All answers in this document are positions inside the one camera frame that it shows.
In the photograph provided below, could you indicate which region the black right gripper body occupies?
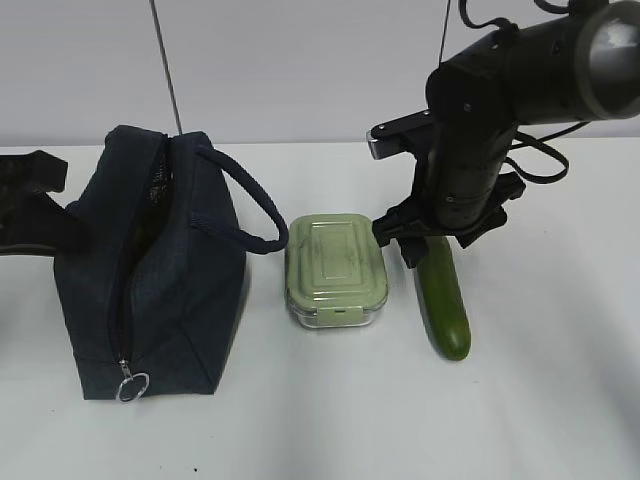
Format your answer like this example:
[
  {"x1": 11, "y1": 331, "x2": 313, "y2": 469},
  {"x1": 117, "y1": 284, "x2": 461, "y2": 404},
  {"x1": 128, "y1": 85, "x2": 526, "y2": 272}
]
[{"x1": 370, "y1": 144, "x2": 525, "y2": 248}]

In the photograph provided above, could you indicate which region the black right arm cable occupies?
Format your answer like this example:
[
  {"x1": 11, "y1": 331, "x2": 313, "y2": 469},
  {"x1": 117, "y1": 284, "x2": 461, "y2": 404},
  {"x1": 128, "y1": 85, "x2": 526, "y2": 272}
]
[{"x1": 457, "y1": 0, "x2": 601, "y2": 185}]

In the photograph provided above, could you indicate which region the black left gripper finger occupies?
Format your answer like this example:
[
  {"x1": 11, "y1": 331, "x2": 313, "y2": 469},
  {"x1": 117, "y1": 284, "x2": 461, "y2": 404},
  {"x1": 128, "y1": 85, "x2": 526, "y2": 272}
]
[{"x1": 9, "y1": 193, "x2": 92, "y2": 253}]

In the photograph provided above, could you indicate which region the green cucumber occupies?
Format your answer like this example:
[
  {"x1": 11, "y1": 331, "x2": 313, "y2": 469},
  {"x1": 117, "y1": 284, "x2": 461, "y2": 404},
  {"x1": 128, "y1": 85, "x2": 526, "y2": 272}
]
[{"x1": 416, "y1": 237, "x2": 471, "y2": 361}]

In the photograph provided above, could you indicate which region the dark blue fabric lunch bag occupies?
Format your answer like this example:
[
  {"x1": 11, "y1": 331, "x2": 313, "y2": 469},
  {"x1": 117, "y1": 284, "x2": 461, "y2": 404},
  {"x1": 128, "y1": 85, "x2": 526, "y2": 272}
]
[{"x1": 53, "y1": 125, "x2": 289, "y2": 403}]

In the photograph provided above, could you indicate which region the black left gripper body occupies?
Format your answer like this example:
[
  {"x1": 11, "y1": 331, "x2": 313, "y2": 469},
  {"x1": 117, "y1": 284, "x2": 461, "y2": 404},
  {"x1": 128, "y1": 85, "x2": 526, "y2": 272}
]
[{"x1": 1, "y1": 150, "x2": 67, "y2": 257}]

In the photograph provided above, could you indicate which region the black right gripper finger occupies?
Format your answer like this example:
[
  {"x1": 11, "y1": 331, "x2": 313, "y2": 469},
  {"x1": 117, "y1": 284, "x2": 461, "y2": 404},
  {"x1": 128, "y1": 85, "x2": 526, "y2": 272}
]
[{"x1": 397, "y1": 237, "x2": 429, "y2": 269}]

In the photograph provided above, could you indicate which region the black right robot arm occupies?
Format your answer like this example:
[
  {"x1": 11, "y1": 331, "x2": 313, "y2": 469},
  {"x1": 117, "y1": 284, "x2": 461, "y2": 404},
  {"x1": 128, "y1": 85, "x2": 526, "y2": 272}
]
[{"x1": 367, "y1": 1, "x2": 639, "y2": 268}]

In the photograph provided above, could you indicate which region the green lid glass food container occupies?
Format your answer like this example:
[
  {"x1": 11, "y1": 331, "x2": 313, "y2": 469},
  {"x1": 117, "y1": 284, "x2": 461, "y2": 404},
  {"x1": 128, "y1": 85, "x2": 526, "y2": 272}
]
[{"x1": 285, "y1": 213, "x2": 389, "y2": 329}]

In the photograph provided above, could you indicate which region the metal zipper pull ring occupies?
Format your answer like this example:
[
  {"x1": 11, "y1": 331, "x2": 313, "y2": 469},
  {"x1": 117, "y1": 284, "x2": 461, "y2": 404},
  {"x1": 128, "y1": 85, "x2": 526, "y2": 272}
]
[{"x1": 116, "y1": 360, "x2": 150, "y2": 403}]

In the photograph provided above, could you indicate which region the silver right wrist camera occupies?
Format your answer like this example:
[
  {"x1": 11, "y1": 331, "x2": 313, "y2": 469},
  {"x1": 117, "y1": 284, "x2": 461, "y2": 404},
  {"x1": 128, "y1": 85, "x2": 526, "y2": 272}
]
[{"x1": 366, "y1": 110, "x2": 434, "y2": 160}]

